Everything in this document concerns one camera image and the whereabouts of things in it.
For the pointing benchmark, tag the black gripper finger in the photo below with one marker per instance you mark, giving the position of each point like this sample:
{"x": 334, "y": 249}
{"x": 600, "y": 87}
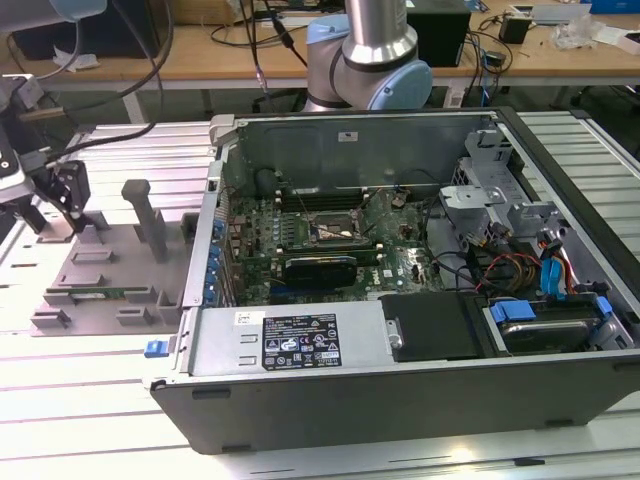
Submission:
{"x": 30, "y": 216}
{"x": 75, "y": 190}

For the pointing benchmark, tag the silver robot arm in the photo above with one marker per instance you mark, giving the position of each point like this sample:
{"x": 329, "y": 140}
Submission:
{"x": 375, "y": 30}

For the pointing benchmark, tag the CPU socket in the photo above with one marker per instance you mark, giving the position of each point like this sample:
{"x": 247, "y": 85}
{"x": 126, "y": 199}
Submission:
{"x": 332, "y": 234}

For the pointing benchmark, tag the crumpled white paper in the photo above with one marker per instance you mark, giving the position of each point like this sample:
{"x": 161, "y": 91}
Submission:
{"x": 87, "y": 61}

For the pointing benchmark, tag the grey parts rack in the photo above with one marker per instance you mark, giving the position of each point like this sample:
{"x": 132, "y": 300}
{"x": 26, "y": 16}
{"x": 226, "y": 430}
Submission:
{"x": 130, "y": 280}

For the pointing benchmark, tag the green RAM stick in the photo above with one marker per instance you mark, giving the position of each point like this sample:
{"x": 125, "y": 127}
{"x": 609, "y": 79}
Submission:
{"x": 110, "y": 292}

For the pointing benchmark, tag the large black computer tower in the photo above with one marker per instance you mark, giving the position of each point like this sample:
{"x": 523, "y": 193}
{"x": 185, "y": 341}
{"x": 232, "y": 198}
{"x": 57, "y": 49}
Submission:
{"x": 125, "y": 37}

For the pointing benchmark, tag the blue case latch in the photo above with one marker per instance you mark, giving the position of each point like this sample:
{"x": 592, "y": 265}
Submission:
{"x": 154, "y": 348}

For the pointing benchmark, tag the wooden desk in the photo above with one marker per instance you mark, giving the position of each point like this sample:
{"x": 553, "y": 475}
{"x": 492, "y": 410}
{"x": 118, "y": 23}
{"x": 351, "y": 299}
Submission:
{"x": 210, "y": 60}

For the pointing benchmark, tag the black cylinder part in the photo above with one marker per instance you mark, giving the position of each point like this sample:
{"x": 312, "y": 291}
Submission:
{"x": 265, "y": 182}

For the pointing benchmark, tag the silver power supply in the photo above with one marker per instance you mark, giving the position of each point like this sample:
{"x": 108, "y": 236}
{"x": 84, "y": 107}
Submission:
{"x": 220, "y": 345}

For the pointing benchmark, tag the black graphics card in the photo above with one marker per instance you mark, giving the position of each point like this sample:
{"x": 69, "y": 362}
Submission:
{"x": 320, "y": 272}

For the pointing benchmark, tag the round coin battery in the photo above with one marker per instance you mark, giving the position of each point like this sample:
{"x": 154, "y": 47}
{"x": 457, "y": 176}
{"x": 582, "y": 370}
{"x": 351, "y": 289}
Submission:
{"x": 398, "y": 201}

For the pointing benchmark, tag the green motherboard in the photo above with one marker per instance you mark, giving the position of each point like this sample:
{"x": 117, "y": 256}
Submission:
{"x": 400, "y": 272}

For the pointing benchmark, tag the open black PC case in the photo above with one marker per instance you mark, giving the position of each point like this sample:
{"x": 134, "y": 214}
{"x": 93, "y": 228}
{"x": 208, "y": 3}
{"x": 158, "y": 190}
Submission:
{"x": 350, "y": 415}

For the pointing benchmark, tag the black plastic bay cover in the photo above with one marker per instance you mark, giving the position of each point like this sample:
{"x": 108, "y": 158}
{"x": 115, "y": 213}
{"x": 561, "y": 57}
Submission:
{"x": 435, "y": 325}

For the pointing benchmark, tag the metal drive cage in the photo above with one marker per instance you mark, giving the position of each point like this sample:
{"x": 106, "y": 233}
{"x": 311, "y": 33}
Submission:
{"x": 472, "y": 196}

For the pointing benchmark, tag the black power connector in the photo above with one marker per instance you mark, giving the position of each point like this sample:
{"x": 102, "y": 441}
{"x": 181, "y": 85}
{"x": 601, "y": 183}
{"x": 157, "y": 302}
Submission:
{"x": 501, "y": 232}

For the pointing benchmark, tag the small black adapter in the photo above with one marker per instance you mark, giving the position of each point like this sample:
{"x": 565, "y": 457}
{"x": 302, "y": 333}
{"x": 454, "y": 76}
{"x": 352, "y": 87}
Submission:
{"x": 495, "y": 58}

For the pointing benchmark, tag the small black cube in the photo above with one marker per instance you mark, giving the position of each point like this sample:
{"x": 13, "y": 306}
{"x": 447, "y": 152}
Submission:
{"x": 514, "y": 30}

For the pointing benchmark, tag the hard disk in blue carrier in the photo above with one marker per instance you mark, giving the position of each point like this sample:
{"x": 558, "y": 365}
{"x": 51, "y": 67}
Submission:
{"x": 545, "y": 336}

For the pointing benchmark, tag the grey flat tray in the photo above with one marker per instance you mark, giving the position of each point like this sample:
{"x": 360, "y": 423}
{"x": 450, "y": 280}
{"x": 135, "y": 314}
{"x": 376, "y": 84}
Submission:
{"x": 560, "y": 16}

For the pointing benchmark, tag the crumpled clear plastic bag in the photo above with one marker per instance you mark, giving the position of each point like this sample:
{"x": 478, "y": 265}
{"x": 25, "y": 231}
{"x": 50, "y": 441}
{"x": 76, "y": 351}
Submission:
{"x": 575, "y": 32}

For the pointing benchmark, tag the white sheet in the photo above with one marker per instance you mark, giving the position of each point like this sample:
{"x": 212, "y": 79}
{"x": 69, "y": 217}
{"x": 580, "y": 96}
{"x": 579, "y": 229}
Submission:
{"x": 610, "y": 35}

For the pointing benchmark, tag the blue box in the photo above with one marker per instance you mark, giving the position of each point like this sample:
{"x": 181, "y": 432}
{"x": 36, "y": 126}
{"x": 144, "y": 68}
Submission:
{"x": 615, "y": 6}

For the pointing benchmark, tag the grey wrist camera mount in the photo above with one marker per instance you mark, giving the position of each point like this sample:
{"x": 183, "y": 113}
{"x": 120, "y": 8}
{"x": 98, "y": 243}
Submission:
{"x": 20, "y": 97}

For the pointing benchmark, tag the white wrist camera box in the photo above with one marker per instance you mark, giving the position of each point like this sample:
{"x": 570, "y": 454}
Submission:
{"x": 17, "y": 180}

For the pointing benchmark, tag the dark device white frame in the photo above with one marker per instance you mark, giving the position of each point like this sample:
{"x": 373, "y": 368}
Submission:
{"x": 631, "y": 44}

